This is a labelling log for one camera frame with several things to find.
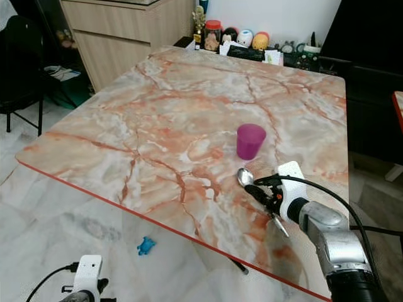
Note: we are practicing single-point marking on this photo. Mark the white round plush toy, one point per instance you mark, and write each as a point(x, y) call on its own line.
point(245, 37)

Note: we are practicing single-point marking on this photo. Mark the white holder cup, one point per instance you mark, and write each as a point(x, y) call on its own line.
point(312, 47)

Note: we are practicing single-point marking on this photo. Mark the white papers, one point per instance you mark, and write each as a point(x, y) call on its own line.
point(63, 72)

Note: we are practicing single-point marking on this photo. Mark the brown plush toy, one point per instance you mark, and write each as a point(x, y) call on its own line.
point(65, 39)

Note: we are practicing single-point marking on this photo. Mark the metal spoon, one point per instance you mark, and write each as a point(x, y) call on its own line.
point(245, 177)

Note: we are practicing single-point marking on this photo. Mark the light wooden cabinet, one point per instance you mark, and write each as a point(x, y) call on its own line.
point(126, 38)

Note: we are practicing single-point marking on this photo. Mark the black chair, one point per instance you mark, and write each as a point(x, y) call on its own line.
point(20, 63)

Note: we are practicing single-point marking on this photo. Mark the flat black box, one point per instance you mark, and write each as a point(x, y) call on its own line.
point(245, 53)

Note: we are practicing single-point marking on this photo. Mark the red-lidded clear jar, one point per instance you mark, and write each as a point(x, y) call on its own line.
point(212, 36)

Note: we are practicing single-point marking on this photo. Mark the small blue toy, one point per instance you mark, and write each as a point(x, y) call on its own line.
point(147, 246)

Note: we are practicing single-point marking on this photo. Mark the marble-pattern folding table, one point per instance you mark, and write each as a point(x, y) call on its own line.
point(398, 107)
point(164, 126)

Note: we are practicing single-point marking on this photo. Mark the purple plastic cup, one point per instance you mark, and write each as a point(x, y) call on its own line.
point(250, 142)

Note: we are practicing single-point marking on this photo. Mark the small round desk clock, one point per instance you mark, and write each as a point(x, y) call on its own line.
point(288, 46)

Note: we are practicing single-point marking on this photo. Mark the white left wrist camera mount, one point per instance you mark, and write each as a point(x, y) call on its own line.
point(90, 272)

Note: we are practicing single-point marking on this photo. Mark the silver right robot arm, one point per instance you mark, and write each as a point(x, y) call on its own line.
point(340, 242)

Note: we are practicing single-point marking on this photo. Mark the white paper card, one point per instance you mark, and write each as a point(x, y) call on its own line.
point(273, 57)

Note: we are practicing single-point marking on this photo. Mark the yellow round plush toy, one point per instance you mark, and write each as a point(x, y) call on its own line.
point(260, 41)

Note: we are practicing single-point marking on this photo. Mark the small gold trophy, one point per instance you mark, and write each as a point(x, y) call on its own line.
point(199, 24)

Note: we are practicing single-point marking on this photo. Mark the black round plush toy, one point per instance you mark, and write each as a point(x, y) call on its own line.
point(229, 34)

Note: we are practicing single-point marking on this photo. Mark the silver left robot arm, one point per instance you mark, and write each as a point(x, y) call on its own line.
point(77, 297)

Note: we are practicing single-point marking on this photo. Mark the black television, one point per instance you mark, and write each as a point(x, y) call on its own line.
point(362, 28)

